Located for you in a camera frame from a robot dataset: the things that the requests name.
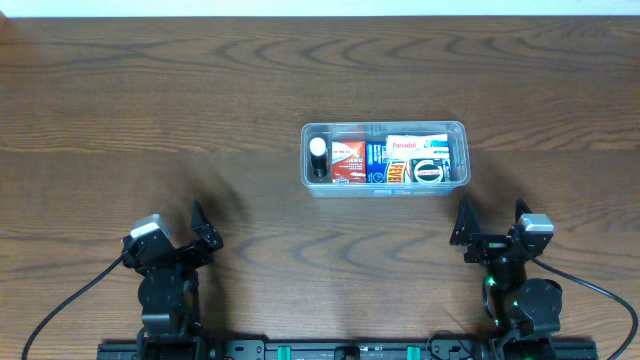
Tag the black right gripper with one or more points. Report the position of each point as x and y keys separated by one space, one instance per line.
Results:
x=495 y=245

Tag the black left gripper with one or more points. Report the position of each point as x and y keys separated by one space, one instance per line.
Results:
x=182 y=251

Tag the green round tin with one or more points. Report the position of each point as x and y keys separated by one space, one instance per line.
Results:
x=429 y=170

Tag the white Panadol box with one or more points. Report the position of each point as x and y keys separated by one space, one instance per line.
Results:
x=405 y=147

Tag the blue Kool Fever box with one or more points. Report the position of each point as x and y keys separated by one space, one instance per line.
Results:
x=380 y=169

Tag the dark bottle white cap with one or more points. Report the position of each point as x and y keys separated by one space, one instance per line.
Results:
x=318 y=156

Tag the red medicine box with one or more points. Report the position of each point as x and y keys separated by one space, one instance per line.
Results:
x=348 y=164

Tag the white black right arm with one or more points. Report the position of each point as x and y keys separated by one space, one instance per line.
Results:
x=525 y=310

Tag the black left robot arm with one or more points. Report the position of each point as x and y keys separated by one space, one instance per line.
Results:
x=169 y=291

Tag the clear plastic container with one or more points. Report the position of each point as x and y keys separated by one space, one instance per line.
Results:
x=378 y=132

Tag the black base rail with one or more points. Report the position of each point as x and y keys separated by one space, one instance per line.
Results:
x=434 y=348

